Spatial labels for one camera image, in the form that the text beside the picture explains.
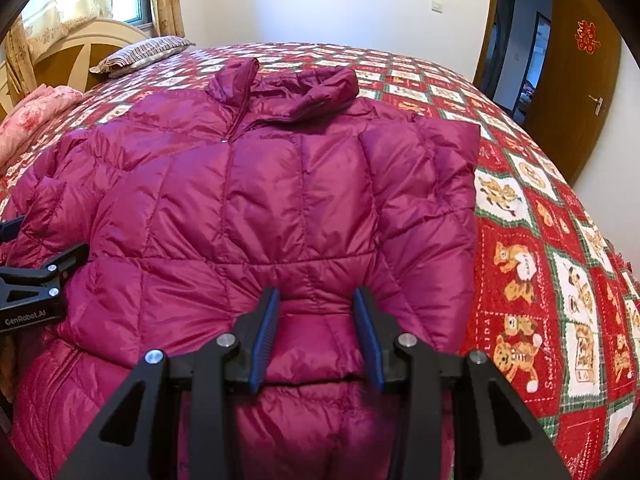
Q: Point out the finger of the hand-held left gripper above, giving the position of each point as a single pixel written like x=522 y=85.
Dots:
x=55 y=267
x=11 y=229

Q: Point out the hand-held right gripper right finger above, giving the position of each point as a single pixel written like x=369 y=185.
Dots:
x=367 y=340

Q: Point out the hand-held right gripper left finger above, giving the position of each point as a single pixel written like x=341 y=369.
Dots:
x=265 y=340

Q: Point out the magenta down jacket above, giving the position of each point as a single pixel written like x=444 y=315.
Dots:
x=250 y=185

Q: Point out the pink floral quilt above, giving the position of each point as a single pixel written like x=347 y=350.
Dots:
x=30 y=115

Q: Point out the red printed checkered blanket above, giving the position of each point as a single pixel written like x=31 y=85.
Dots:
x=525 y=270

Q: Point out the cream wooden headboard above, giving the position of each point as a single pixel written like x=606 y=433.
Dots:
x=60 y=60

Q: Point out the sheer lace curtain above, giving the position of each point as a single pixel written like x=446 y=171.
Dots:
x=55 y=25

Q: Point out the striped pillow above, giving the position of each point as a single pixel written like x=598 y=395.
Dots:
x=145 y=55

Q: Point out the brown wooden door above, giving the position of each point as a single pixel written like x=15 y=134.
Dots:
x=565 y=105

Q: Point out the red paper door decoration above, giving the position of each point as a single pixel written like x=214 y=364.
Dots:
x=586 y=37

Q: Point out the brown wooden door frame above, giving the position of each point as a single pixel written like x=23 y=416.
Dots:
x=485 y=35

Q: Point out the white wall switch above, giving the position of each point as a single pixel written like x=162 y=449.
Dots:
x=438 y=6

